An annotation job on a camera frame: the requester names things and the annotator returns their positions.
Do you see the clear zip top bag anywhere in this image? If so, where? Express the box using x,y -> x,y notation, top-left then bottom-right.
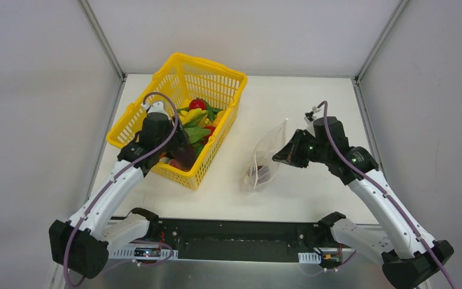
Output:
240,118 -> 289,193

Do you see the dark maroon fruit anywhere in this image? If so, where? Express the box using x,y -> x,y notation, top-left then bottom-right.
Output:
248,166 -> 271,180

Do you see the yellow plastic basket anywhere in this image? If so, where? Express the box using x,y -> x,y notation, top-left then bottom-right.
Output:
106,52 -> 248,190

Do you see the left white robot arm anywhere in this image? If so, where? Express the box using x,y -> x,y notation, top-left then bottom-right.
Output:
48,112 -> 189,285

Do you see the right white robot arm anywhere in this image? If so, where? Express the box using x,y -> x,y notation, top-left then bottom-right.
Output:
272,116 -> 454,288

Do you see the pink peach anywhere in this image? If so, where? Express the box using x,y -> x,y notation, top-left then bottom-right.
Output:
169,159 -> 185,171

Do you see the large green leaf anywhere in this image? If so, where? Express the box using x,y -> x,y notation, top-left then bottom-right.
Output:
184,126 -> 208,144

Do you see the yellow banana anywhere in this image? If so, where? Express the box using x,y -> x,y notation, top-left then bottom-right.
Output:
179,108 -> 208,125

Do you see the red tomato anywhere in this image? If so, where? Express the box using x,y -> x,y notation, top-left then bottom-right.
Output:
188,99 -> 207,110

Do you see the green chili pepper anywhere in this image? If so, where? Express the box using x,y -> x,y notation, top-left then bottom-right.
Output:
197,98 -> 222,122

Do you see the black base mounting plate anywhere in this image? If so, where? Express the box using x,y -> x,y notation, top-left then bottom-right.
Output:
136,217 -> 345,263

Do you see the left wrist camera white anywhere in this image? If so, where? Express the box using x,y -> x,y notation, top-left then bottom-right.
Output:
142,101 -> 168,115

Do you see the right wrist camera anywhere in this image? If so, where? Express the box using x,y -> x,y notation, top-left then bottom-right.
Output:
304,106 -> 322,128

